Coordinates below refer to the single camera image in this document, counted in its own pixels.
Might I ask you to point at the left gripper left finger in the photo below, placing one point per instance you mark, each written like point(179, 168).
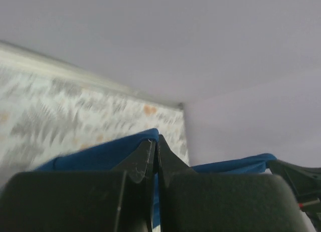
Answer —
point(116, 200)

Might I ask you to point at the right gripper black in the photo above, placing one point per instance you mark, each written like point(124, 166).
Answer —
point(305, 184)

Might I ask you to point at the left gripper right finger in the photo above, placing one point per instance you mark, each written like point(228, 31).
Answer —
point(191, 201)

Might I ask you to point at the blue t shirt cartoon print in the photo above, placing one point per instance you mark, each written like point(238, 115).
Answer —
point(107, 156)

